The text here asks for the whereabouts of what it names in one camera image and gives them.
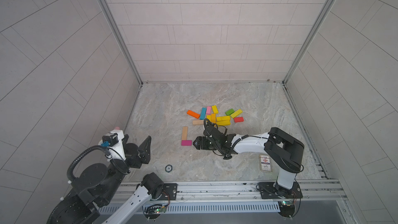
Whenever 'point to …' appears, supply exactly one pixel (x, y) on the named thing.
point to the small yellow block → (215, 110)
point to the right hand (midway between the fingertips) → (197, 145)
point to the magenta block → (186, 142)
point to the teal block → (203, 113)
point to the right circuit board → (287, 208)
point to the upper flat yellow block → (223, 118)
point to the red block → (239, 119)
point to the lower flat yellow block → (223, 122)
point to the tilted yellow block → (236, 113)
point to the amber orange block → (213, 118)
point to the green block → (229, 112)
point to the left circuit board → (153, 211)
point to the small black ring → (168, 168)
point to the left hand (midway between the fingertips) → (144, 135)
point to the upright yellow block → (209, 117)
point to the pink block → (209, 110)
